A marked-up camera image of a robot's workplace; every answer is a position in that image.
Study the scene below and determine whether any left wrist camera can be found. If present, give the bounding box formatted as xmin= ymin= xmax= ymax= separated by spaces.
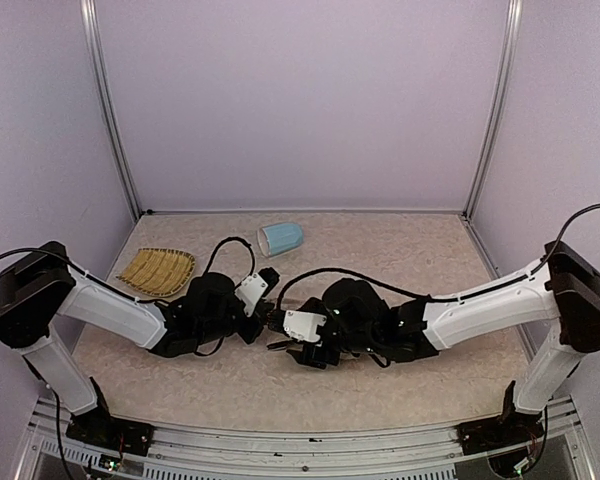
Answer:
xmin=234 ymin=267 xmax=280 ymax=317

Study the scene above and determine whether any light blue mug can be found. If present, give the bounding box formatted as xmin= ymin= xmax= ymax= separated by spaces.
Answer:
xmin=257 ymin=222 xmax=304 ymax=258

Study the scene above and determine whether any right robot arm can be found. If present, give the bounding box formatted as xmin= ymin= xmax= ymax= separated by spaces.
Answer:
xmin=267 ymin=241 xmax=600 ymax=429

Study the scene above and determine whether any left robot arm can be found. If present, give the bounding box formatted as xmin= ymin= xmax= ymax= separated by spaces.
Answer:
xmin=0 ymin=241 xmax=279 ymax=430

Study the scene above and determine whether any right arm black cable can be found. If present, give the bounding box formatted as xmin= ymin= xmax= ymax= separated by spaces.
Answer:
xmin=276 ymin=268 xmax=436 ymax=321

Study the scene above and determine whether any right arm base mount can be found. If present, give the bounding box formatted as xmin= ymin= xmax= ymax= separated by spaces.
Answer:
xmin=456 ymin=413 xmax=544 ymax=455

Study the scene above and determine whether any left aluminium corner post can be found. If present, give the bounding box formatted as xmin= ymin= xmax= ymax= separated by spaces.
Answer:
xmin=80 ymin=0 xmax=143 ymax=222

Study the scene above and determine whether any right aluminium corner post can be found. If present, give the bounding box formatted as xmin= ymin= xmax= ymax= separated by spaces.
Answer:
xmin=463 ymin=0 xmax=523 ymax=222

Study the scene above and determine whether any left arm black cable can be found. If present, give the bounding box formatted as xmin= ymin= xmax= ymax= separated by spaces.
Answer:
xmin=199 ymin=236 xmax=256 ymax=281

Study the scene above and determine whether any aluminium front rail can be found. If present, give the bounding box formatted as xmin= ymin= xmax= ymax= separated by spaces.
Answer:
xmin=14 ymin=394 xmax=596 ymax=480

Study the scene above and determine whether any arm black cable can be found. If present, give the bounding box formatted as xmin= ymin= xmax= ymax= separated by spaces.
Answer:
xmin=276 ymin=268 xmax=436 ymax=321
xmin=199 ymin=236 xmax=256 ymax=281

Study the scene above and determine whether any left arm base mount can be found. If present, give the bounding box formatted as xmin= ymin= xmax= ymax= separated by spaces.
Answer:
xmin=66 ymin=414 xmax=155 ymax=457

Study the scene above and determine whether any aluminium corner post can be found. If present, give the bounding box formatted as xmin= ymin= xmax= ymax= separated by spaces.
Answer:
xmin=80 ymin=0 xmax=143 ymax=222
xmin=463 ymin=0 xmax=523 ymax=222

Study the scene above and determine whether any woven bamboo tray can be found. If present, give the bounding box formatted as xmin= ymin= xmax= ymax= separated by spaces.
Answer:
xmin=117 ymin=248 xmax=196 ymax=298

